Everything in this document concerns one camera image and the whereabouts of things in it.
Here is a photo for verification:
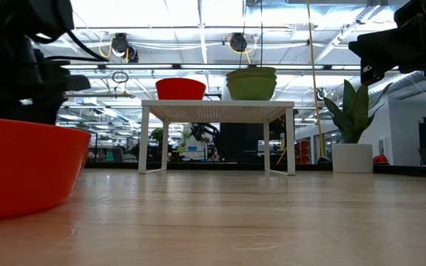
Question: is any white perforated metal rack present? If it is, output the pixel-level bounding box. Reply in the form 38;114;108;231
138;99;297;177

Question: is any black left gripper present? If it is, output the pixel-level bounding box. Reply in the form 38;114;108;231
0;36;92;125

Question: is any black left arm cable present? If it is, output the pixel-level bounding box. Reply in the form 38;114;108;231
31;29;109;64

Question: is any red plastic bowl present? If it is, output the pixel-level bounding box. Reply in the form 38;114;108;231
155;77;207;101
0;116;92;223

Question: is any long linear ceiling light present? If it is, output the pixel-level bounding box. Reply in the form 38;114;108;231
61;63;364;72

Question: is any green background plant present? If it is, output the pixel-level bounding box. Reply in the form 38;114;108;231
149;128;165;147

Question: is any black ceiling cable reel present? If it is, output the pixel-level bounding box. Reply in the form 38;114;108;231
229;32;249;53
110;32;140;64

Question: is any potted snake plant white pot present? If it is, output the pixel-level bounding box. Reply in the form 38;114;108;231
322;78;394;174

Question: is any dark green cabinet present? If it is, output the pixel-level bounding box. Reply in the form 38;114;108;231
219;123;266;163

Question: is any red storage rack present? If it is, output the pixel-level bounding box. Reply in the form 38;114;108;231
296;140;312;165

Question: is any yellow hanging cable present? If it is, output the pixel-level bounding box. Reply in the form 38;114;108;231
305;0;328;160

